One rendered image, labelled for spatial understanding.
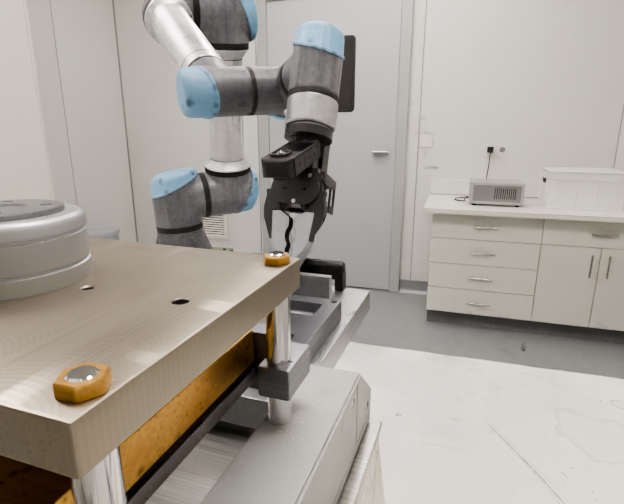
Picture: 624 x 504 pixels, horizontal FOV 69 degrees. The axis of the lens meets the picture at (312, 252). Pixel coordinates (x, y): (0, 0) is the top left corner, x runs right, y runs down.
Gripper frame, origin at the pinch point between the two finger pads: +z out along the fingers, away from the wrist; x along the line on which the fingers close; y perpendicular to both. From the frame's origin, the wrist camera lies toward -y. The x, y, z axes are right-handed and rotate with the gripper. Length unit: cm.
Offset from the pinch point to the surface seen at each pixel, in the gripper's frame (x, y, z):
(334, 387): -15.0, -25.2, 9.7
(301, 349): -13.5, -29.6, 6.6
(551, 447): -37.1, 15.8, 21.3
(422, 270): 8, 286, -17
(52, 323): -7.5, -44.4, 5.0
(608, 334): -103, 247, 12
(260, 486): -14.0, -35.3, 13.4
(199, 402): -10.4, -36.7, 9.3
